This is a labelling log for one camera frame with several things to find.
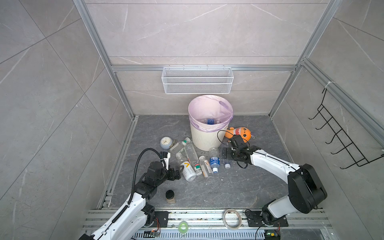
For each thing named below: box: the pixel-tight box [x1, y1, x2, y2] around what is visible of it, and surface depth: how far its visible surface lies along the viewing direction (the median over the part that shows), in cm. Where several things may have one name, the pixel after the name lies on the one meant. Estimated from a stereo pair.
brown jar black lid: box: [165, 189, 176, 204], surface depth 74 cm
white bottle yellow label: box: [180, 161, 197, 182], surface depth 85 cm
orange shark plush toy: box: [225, 127, 252, 143], surface depth 101 cm
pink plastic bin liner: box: [188, 95, 234, 133], surface depth 94 cm
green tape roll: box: [178, 221, 189, 234], surface depth 73 cm
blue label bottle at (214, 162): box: [209, 156, 221, 173], surface depth 90 cm
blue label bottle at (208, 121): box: [196, 118, 221, 125], surface depth 103 cm
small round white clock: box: [159, 136, 173, 150], surface depth 101 cm
